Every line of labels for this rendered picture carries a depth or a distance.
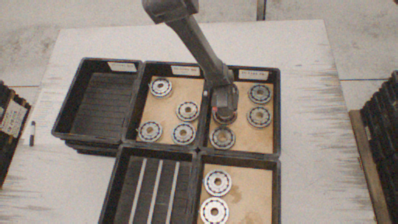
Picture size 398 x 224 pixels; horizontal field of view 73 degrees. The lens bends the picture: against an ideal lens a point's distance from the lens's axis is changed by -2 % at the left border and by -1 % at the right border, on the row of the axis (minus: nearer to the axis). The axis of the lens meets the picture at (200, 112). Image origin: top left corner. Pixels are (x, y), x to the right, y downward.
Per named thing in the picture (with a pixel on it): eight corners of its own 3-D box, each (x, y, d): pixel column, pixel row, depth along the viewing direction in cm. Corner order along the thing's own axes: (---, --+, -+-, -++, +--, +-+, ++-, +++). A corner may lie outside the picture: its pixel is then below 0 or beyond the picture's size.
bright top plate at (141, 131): (140, 120, 116) (140, 119, 116) (163, 120, 115) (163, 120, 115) (136, 141, 112) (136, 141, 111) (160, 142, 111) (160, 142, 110)
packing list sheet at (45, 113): (39, 88, 148) (39, 88, 148) (79, 87, 146) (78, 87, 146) (19, 144, 133) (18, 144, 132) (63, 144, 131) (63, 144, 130)
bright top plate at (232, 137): (210, 126, 112) (210, 125, 112) (235, 127, 112) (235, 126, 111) (209, 149, 108) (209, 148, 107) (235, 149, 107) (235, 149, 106)
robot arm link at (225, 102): (231, 67, 90) (206, 71, 93) (232, 96, 85) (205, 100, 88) (239, 86, 100) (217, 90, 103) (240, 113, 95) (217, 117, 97)
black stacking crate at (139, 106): (150, 75, 133) (144, 61, 123) (211, 79, 129) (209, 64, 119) (130, 152, 114) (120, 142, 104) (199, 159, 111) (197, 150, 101)
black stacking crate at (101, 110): (92, 72, 137) (82, 57, 127) (149, 75, 133) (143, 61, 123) (64, 145, 118) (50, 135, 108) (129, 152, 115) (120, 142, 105)
